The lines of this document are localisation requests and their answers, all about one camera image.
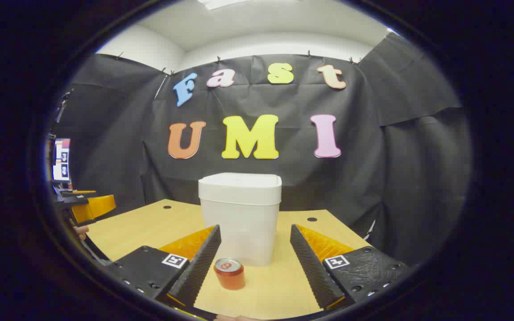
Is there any white desktop garbage bin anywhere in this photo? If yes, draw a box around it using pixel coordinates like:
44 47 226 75
198 173 282 267

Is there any red pop can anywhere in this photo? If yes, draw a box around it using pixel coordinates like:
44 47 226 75
214 258 245 291

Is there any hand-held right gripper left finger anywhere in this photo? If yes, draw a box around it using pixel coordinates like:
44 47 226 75
105 224 222 313

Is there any computer monitor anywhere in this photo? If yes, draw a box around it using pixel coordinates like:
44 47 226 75
52 138 71 182

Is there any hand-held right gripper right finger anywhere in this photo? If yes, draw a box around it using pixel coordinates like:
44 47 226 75
290 224 414 311

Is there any wooden desktop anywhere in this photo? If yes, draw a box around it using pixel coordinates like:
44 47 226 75
85 199 371 321

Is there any black backdrop cloth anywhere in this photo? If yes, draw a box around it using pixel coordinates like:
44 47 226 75
54 33 472 268

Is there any ceiling light panel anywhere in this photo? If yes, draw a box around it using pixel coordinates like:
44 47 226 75
197 0 257 10

